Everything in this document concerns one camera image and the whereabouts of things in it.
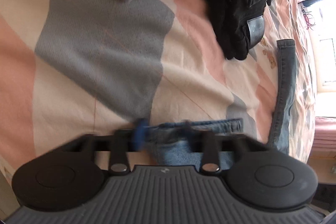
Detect blue denim jeans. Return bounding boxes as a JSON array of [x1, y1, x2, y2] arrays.
[[144, 39, 297, 168]]

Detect pink grey patterned bedsheet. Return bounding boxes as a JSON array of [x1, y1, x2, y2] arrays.
[[1, 0, 315, 180]]

